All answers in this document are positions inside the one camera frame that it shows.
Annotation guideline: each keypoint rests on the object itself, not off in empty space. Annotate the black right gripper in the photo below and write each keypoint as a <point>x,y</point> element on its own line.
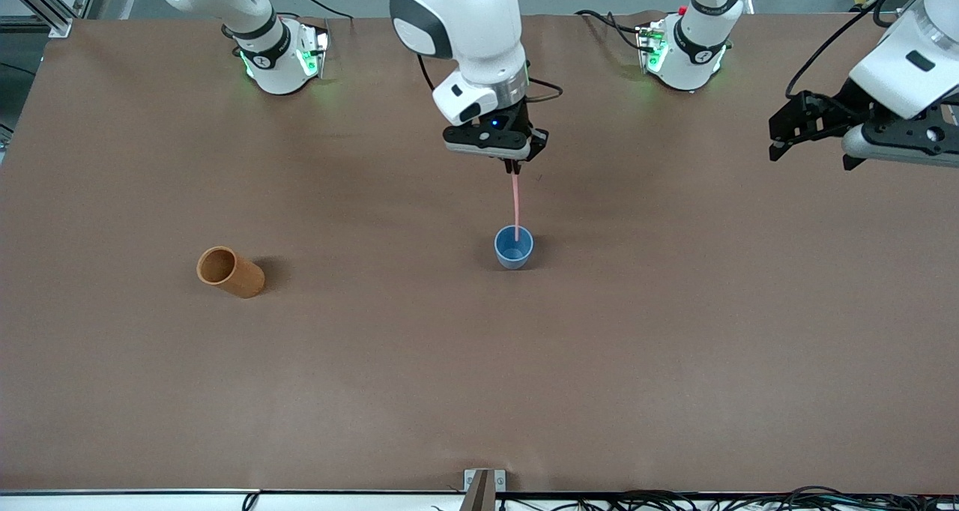
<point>522,114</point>

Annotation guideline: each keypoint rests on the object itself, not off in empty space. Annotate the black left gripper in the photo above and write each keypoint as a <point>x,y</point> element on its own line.
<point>845,105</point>

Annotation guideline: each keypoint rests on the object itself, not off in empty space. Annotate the pink straw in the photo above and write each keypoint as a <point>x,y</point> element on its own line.
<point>516,207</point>

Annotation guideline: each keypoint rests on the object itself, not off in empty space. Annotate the brown table cover sheet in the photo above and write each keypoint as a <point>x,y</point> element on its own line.
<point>449,383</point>

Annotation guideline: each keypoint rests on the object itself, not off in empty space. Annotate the brown cylindrical cup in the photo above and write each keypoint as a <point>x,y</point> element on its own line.
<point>243,279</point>

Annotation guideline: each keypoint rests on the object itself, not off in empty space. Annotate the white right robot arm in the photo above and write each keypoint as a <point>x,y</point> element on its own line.
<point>472,39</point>

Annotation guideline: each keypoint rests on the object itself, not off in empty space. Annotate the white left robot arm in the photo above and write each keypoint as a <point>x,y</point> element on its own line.
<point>693,55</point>

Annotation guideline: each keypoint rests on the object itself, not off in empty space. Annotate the blue cup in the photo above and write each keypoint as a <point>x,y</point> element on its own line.
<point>514,256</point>

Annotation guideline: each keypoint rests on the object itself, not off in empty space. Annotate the silver metal bracket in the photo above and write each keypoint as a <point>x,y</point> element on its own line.
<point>500,481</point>

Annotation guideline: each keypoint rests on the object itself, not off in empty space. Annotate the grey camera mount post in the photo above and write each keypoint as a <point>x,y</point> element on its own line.
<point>479,494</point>

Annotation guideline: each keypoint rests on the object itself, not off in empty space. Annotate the aluminium frame profile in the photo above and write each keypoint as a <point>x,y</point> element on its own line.
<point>54,21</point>

